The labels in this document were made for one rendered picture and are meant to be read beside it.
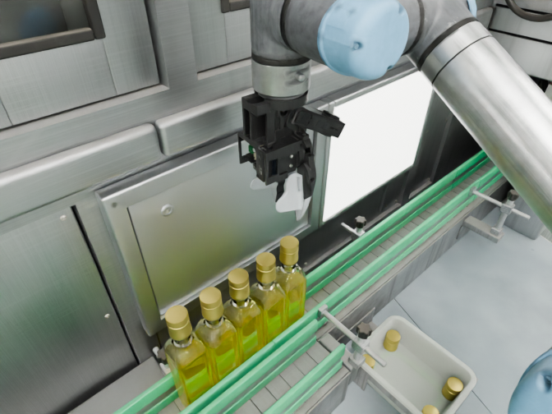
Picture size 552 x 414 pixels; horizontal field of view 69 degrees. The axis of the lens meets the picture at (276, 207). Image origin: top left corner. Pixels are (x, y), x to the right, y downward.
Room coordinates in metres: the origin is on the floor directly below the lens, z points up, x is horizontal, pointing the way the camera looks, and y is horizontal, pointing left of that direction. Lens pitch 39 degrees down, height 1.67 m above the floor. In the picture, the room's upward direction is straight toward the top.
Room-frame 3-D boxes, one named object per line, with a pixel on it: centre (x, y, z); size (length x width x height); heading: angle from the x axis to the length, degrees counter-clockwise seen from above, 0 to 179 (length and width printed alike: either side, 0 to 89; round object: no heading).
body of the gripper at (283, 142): (0.50, 0.00, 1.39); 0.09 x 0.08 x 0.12; 126
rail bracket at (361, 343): (0.46, -0.15, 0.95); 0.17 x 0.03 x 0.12; 41
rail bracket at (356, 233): (0.77, -0.20, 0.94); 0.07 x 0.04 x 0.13; 41
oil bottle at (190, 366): (0.36, 0.15, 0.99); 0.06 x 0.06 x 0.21; 41
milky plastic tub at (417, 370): (0.46, -0.30, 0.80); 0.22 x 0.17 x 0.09; 41
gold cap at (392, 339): (0.55, -0.28, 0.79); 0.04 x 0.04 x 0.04
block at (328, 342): (0.47, -0.14, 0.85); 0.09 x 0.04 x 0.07; 41
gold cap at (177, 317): (0.36, 0.15, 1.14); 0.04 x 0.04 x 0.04
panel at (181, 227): (0.74, -0.08, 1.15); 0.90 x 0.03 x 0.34; 131
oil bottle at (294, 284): (0.51, -0.02, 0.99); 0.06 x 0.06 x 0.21; 41
